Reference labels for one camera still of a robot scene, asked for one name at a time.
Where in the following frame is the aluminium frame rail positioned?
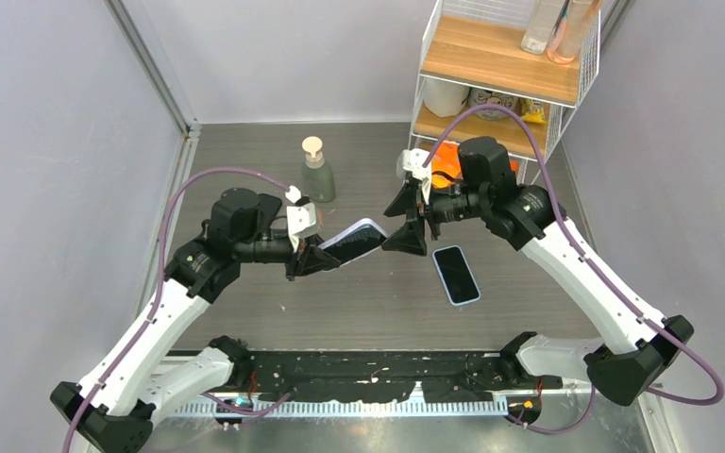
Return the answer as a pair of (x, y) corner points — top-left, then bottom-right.
(104, 0), (202, 136)

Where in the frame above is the yellow snack packet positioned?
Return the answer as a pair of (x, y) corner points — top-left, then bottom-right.
(519, 98), (548, 125)

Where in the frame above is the orange yellow sponge box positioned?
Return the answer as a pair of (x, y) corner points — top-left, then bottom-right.
(431, 143), (462, 191)

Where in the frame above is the white cup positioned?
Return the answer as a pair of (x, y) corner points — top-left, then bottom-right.
(423, 78), (469, 117)

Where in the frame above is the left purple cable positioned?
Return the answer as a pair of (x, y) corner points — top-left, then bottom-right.
(60, 166), (292, 453)

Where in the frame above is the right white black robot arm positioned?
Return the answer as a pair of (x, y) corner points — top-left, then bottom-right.
(382, 137), (694, 406)

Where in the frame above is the printed ceramic mug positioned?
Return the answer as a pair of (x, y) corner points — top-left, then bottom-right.
(467, 88), (519, 121)

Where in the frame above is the purple cable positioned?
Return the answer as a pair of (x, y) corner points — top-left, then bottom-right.
(60, 166), (292, 453)
(421, 103), (725, 408)

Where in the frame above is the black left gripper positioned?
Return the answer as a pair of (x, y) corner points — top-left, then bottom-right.
(236, 227), (341, 280)

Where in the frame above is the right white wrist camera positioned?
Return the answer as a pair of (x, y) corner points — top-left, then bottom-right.
(396, 148), (432, 203)

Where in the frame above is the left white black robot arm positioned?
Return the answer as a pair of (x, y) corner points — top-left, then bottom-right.
(50, 188), (340, 452)

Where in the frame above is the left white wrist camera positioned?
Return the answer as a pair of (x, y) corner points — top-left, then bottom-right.
(285, 185), (321, 251)

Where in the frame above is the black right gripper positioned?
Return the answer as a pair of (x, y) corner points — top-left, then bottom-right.
(382, 176), (488, 257)

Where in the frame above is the green soap pump bottle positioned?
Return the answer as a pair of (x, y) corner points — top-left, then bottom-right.
(301, 136), (336, 203)

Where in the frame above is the phone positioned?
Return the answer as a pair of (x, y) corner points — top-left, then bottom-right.
(319, 218), (387, 266)
(431, 245), (481, 307)

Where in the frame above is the phone in light blue case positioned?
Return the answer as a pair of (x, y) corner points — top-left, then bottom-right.
(431, 245), (481, 307)

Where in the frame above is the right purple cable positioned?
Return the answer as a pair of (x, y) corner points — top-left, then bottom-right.
(421, 103), (725, 408)

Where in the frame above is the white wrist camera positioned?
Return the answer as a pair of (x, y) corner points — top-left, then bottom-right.
(396, 148), (432, 203)
(285, 185), (321, 251)

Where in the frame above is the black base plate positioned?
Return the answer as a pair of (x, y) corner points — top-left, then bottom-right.
(228, 350), (562, 403)

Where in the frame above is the white wire wooden shelf rack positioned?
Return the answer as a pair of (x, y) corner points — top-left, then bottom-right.
(408, 1), (601, 160)

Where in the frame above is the pink tinted glass bottle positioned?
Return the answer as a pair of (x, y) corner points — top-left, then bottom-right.
(547, 0), (602, 65)

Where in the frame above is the clear glass bottle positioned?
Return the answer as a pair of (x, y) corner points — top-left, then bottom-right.
(520, 0), (567, 55)

